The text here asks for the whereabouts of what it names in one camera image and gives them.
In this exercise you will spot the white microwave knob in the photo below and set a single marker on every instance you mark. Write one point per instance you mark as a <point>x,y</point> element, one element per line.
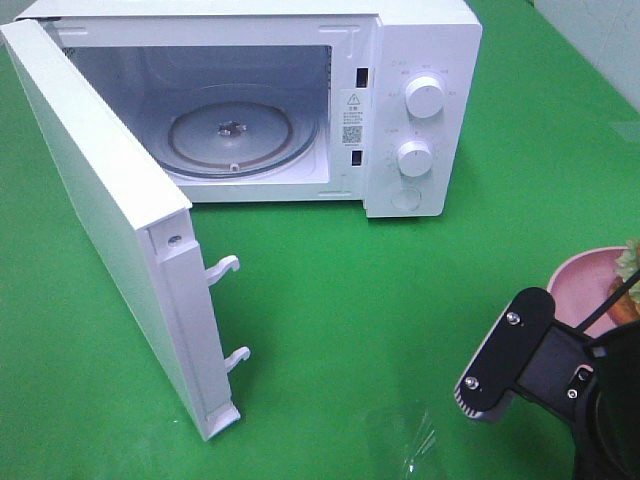
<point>424,96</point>
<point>414,159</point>

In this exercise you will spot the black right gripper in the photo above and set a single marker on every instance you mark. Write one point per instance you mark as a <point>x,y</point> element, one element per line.
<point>592,385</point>

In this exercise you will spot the round microwave door button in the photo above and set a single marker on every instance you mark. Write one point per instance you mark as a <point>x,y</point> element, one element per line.
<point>407,199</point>

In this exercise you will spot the white warning label sticker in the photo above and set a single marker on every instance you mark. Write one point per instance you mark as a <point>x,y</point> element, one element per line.
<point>353,112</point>

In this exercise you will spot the lower white microwave knob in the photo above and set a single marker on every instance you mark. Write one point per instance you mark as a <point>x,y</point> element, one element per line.
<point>414,159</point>

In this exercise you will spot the wrist camera with black bracket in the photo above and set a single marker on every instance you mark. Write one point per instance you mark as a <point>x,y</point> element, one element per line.
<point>490,380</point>

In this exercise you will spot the pink round plate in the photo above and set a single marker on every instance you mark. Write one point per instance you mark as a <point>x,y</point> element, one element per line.
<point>583,282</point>

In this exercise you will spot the glass microwave turntable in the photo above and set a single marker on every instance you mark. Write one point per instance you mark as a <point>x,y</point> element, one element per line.
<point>232,131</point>

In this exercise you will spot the upper white microwave knob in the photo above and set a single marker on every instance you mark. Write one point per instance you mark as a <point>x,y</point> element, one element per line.
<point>424,96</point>

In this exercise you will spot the white microwave oven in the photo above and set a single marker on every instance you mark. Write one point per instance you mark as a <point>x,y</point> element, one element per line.
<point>139,55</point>

